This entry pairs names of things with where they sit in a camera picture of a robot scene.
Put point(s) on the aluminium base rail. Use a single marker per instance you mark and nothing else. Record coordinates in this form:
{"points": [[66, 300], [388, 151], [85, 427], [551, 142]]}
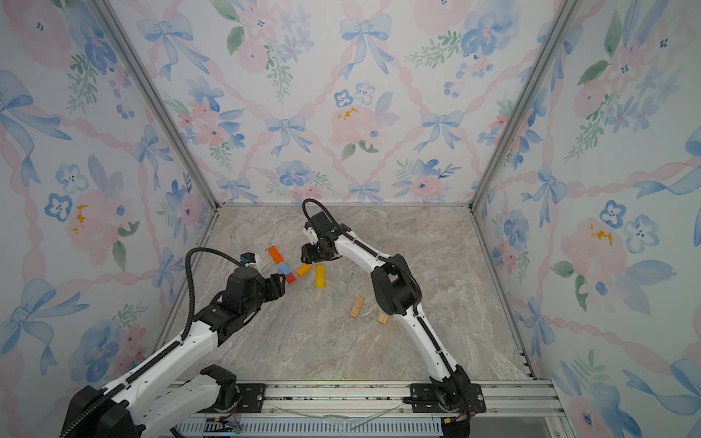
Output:
{"points": [[350, 405]]}

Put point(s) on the small natural wood cube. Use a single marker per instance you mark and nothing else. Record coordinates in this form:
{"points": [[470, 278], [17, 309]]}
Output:
{"points": [[383, 318]]}

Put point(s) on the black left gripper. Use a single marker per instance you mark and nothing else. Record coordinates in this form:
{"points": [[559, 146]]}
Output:
{"points": [[275, 286]]}

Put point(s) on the light blue block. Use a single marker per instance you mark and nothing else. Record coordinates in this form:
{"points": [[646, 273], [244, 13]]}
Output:
{"points": [[284, 269]]}

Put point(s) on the long natural wood block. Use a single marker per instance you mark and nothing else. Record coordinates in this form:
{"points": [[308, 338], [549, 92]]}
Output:
{"points": [[356, 308]]}

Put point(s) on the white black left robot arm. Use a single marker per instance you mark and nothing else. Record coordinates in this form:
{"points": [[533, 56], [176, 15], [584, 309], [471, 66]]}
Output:
{"points": [[142, 403]]}

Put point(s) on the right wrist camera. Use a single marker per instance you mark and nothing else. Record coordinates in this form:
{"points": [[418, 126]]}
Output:
{"points": [[311, 235]]}

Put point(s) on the long yellow block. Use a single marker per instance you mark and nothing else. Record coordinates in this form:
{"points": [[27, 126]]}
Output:
{"points": [[320, 279]]}

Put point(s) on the aluminium corner post left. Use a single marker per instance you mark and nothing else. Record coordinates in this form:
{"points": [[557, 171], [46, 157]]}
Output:
{"points": [[107, 18]]}

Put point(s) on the small orange block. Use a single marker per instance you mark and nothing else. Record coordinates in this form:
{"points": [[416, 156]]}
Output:
{"points": [[275, 255]]}

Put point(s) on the aluminium corner post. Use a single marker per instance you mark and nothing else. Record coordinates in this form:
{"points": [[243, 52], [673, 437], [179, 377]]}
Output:
{"points": [[560, 26], [107, 18]]}

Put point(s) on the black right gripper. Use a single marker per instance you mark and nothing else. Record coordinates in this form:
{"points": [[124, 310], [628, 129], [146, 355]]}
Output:
{"points": [[308, 250]]}

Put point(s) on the aluminium corner post right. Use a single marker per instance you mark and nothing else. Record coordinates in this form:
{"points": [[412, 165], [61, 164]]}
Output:
{"points": [[560, 26]]}

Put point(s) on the short yellow block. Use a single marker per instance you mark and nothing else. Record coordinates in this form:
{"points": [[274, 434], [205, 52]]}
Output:
{"points": [[304, 270]]}

